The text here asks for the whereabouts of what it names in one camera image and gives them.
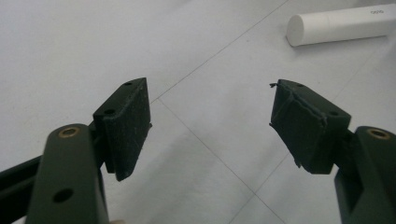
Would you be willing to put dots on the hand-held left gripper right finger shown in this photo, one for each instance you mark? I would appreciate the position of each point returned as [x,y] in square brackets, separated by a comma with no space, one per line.
[308,130]

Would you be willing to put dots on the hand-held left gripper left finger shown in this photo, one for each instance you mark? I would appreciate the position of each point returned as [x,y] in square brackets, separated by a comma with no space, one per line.
[126,130]

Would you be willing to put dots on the short white tube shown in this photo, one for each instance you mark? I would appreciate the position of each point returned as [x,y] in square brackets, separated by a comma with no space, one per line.
[336,25]

